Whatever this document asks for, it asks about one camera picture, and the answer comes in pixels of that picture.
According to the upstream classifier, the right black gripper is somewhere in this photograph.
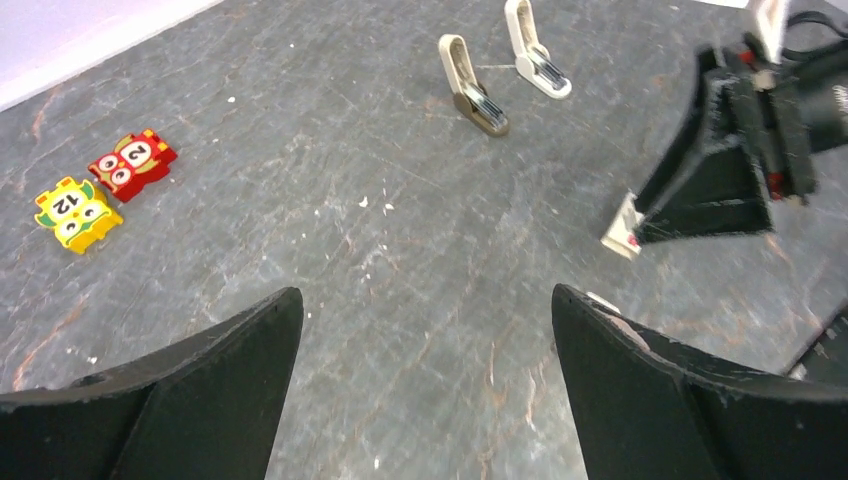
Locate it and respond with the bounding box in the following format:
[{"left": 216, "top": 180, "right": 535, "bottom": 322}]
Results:
[{"left": 635, "top": 38, "right": 847, "bottom": 244}]

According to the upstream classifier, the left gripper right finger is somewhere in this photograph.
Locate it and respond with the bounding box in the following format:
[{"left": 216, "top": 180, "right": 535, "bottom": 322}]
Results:
[{"left": 551, "top": 284, "right": 847, "bottom": 479}]

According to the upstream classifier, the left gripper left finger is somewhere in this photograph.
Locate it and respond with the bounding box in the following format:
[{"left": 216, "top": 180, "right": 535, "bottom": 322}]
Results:
[{"left": 1, "top": 287, "right": 304, "bottom": 479}]

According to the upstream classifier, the white staple box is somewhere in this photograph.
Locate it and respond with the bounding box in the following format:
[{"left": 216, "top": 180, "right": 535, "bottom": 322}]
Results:
[{"left": 600, "top": 191, "right": 644, "bottom": 260}]

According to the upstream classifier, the brown white stapler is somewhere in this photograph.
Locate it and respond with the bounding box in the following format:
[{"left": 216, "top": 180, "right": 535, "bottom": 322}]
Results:
[{"left": 438, "top": 34, "right": 509, "bottom": 137}]

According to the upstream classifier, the yellow toy block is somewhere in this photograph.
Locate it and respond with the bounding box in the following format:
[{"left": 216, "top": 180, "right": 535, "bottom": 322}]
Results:
[{"left": 34, "top": 176, "right": 124, "bottom": 255}]

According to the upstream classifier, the red toy block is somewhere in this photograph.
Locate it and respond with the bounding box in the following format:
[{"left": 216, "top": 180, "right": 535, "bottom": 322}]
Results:
[{"left": 88, "top": 128, "right": 178, "bottom": 203}]

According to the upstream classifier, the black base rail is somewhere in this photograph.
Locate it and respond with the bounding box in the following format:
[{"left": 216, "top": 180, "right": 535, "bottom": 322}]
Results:
[{"left": 786, "top": 302, "right": 847, "bottom": 387}]

